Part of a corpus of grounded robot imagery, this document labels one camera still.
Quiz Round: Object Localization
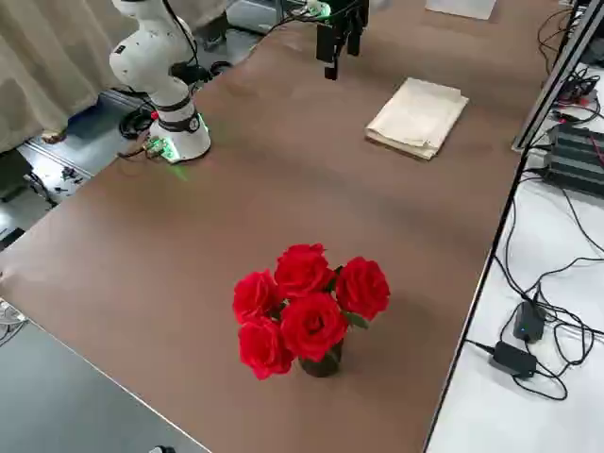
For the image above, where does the red artificial rose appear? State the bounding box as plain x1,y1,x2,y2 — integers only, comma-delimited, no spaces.
274,243,335,299
238,316,297,381
279,292,349,363
232,269,280,326
334,256,392,322

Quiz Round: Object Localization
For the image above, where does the black cable coil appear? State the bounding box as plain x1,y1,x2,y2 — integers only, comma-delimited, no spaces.
118,104,158,142

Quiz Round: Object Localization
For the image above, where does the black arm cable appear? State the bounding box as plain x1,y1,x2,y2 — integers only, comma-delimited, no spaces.
162,0,211,86

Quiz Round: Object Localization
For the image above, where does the black flat power adapter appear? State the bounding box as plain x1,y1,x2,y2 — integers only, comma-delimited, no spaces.
487,340,540,380

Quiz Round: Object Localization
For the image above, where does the black desk cable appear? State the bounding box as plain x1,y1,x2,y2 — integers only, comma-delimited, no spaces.
518,257,604,402
502,167,551,306

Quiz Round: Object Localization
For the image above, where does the black ribbed power supply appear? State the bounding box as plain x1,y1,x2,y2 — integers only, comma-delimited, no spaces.
542,121,604,195

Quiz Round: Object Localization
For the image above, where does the black adapter with blue light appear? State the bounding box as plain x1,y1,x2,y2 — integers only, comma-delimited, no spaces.
512,299,548,344

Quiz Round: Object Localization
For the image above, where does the beige curtain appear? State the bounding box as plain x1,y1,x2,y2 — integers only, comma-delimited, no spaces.
0,0,119,155

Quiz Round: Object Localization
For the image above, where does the black floor box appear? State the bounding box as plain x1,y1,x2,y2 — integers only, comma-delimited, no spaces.
0,149,30,203

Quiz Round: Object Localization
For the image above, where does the beige tablecloth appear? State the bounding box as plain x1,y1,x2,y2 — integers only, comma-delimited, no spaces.
363,76,471,162

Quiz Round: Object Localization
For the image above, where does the dark glass vase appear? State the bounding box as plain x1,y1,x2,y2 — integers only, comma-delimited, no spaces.
297,337,344,378

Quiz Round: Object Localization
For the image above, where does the tangled cable bundle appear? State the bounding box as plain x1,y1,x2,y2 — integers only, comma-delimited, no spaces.
550,63,604,125

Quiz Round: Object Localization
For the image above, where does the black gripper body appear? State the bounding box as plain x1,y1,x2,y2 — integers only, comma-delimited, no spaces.
329,0,370,29

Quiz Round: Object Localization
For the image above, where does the translucent plastic box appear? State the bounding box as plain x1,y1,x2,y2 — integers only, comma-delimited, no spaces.
424,0,498,21

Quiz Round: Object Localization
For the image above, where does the white desk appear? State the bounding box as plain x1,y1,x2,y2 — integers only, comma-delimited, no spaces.
423,56,604,453

